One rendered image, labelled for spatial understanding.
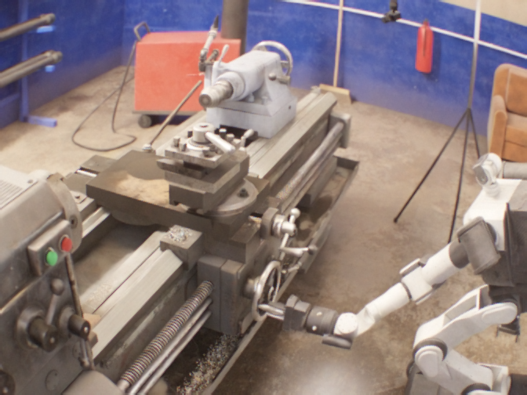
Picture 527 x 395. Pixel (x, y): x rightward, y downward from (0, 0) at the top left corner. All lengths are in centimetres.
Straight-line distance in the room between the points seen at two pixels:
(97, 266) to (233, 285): 47
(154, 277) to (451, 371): 115
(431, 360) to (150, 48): 352
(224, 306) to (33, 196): 96
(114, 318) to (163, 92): 343
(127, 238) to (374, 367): 127
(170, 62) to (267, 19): 161
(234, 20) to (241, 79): 227
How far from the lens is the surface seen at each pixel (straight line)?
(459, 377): 216
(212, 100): 224
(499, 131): 496
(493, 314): 191
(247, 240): 180
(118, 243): 206
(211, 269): 183
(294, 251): 184
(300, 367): 261
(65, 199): 143
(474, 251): 157
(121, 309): 157
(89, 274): 191
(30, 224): 109
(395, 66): 572
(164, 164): 176
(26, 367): 116
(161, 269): 172
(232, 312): 189
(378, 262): 335
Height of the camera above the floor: 184
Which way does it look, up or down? 28 degrees down
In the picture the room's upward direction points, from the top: 4 degrees clockwise
